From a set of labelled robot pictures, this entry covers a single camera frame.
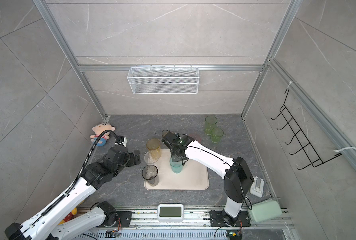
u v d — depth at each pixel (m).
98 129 1.03
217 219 0.73
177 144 0.58
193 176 0.88
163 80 1.00
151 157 0.86
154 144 0.88
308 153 0.63
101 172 0.50
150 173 0.82
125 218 0.73
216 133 1.07
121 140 0.63
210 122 1.00
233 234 0.70
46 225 0.39
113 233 0.70
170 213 0.72
